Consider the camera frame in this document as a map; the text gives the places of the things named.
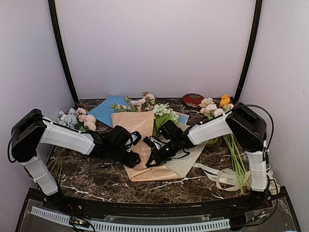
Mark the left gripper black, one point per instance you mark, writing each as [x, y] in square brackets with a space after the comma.
[131, 162]

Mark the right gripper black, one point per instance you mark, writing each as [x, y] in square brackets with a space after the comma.
[160, 159]

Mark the green leafy fake flower bunch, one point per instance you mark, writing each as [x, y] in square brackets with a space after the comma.
[162, 114]

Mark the white rose fake flower stem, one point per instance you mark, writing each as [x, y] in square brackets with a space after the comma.
[118, 108]

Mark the pink rose fake flower stem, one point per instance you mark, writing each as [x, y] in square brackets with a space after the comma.
[146, 103]

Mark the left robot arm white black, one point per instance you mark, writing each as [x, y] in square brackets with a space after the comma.
[35, 129]

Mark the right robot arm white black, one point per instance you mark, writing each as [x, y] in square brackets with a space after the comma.
[247, 126]

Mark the left pile of fake flowers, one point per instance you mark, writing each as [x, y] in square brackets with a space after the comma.
[75, 119]

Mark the pile of fake flowers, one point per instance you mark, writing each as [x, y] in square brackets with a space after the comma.
[210, 109]
[75, 119]

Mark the right pile of fake flowers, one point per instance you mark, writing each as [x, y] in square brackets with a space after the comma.
[210, 109]

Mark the blue wrapping paper sheet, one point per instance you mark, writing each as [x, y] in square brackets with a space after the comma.
[104, 112]

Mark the lime green bowl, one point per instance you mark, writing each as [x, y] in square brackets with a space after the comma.
[211, 142]

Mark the red round embroidered cushion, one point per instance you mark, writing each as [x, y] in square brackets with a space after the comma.
[192, 100]

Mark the white printed ribbon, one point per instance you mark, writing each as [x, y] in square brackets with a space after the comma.
[226, 179]

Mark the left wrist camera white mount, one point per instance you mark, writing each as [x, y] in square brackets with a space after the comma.
[133, 140]

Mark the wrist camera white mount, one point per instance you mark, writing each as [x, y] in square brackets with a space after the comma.
[133, 140]
[170, 131]

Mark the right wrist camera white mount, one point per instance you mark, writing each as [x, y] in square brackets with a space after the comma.
[170, 131]

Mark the white slotted cable duct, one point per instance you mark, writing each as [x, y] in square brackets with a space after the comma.
[134, 224]

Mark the left black frame post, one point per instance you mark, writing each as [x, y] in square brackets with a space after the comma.
[61, 50]

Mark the black frame post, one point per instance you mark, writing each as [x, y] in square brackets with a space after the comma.
[250, 49]
[61, 50]

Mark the right black frame post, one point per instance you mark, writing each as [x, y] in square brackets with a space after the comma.
[250, 49]

